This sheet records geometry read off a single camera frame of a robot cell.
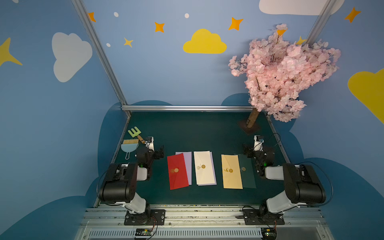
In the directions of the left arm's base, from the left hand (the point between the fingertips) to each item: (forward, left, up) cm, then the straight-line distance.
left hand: (155, 143), depth 94 cm
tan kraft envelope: (-15, -48, -7) cm, 51 cm away
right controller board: (-45, -63, -9) cm, 78 cm away
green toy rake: (+13, +18, -7) cm, 23 cm away
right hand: (+2, -62, +1) cm, 62 cm away
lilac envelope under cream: (-2, -37, -7) cm, 37 cm away
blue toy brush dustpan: (+2, +20, -7) cm, 21 cm away
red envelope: (-19, -16, -8) cm, 26 cm away
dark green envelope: (-13, -59, -8) cm, 61 cm away
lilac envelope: (-6, -21, -7) cm, 23 cm away
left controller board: (-46, -1, -8) cm, 47 cm away
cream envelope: (-14, -32, -7) cm, 35 cm away
